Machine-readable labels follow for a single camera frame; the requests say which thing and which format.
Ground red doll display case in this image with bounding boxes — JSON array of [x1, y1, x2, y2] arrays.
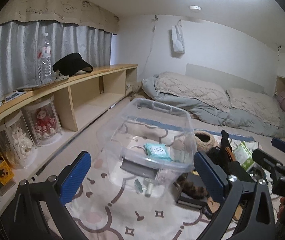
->
[[22, 95, 64, 147]]

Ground yellow cardboard box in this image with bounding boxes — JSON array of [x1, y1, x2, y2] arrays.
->
[[0, 152, 16, 186]]

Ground grey curtain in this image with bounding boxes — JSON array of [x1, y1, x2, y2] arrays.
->
[[0, 21, 112, 98]]

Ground beige quilted pillow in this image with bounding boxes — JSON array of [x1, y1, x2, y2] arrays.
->
[[226, 88, 283, 128], [155, 71, 231, 113]]

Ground white hanging bag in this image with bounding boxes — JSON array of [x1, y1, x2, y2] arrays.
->
[[171, 25, 185, 54]]

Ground grey duvet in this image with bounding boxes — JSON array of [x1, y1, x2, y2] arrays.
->
[[141, 77, 285, 138]]

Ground clear water bottle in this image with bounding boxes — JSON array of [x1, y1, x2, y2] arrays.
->
[[37, 32, 52, 85]]

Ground white doll display case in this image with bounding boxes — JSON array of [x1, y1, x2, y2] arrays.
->
[[0, 110, 38, 170]]

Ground long wooden shelf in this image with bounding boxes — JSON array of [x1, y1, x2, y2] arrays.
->
[[0, 64, 138, 230]]

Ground white watch band tool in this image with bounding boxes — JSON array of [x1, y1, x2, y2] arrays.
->
[[144, 181, 155, 197]]

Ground black notebook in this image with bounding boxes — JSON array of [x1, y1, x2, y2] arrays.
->
[[175, 172, 209, 208]]

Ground white wall cord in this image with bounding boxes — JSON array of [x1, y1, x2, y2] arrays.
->
[[143, 15, 158, 77]]

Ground green dotted bag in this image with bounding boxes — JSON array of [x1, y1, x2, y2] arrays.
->
[[232, 141, 257, 172]]

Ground brown fuzzy slipper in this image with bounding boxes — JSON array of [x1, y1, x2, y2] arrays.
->
[[194, 130, 218, 154]]

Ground white headboard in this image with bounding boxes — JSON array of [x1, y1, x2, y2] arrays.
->
[[185, 63, 265, 93]]

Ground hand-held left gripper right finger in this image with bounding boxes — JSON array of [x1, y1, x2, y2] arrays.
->
[[193, 151, 277, 240]]

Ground clear plastic storage box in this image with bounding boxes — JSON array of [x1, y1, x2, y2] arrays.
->
[[96, 97, 198, 198]]

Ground person's right hand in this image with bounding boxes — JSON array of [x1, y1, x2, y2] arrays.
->
[[278, 197, 285, 222]]

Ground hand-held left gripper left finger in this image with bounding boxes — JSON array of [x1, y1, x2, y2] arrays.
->
[[0, 151, 92, 240]]

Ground brown fur scrunchie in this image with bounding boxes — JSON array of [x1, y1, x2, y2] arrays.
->
[[178, 174, 208, 201]]

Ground beige printed valance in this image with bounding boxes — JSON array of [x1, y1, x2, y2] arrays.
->
[[0, 0, 120, 35]]

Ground teal wet wipes pack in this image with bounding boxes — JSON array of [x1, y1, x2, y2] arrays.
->
[[143, 142, 181, 163]]

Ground black headband on shelf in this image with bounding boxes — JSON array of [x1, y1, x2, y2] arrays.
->
[[52, 52, 93, 77]]

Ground beige fleece blanket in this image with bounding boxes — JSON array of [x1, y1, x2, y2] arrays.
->
[[131, 85, 158, 101]]

